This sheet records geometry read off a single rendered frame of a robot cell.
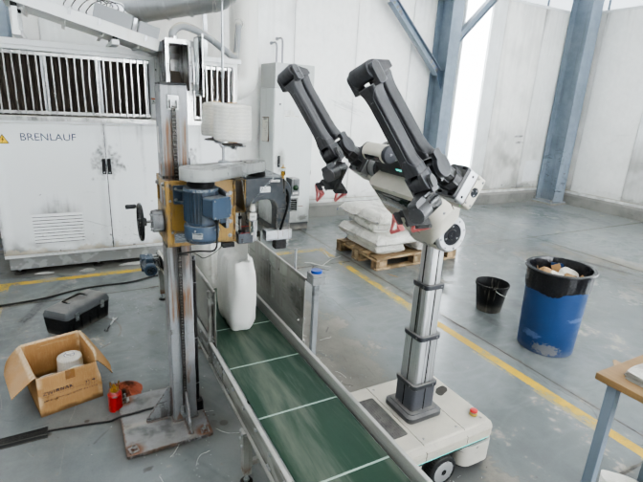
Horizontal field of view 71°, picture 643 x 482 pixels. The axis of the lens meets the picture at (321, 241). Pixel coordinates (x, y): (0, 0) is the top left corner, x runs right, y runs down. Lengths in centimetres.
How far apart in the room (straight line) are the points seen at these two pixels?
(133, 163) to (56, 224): 91
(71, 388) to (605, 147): 936
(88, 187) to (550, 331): 420
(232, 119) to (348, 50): 528
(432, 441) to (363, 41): 600
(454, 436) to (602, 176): 829
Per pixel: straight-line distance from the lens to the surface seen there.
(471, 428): 247
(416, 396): 235
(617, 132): 1010
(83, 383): 301
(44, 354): 333
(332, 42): 705
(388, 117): 144
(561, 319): 372
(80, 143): 485
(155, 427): 275
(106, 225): 499
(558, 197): 1038
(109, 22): 451
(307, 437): 205
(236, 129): 200
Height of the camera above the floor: 171
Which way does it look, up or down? 17 degrees down
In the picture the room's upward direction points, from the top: 3 degrees clockwise
